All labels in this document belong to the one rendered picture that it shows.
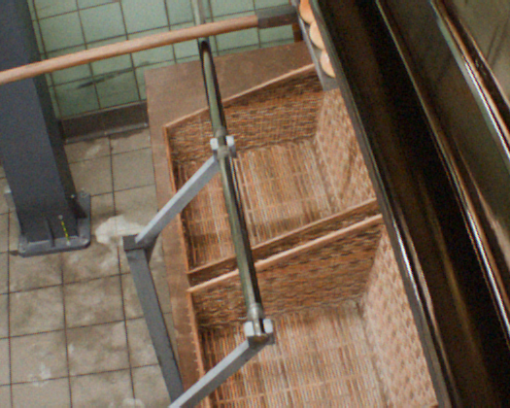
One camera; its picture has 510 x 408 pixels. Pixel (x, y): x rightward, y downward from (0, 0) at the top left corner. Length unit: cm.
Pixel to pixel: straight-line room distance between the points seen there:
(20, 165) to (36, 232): 30
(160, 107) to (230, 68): 25
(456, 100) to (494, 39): 33
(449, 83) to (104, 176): 242
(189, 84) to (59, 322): 86
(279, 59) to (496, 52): 206
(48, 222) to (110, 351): 54
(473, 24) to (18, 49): 205
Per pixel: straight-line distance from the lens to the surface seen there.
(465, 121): 169
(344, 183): 283
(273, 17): 249
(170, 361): 265
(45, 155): 357
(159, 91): 338
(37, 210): 372
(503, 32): 140
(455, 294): 160
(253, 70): 339
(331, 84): 230
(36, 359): 350
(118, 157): 409
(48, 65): 250
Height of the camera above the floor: 260
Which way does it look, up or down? 43 degrees down
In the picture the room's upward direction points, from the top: 9 degrees counter-clockwise
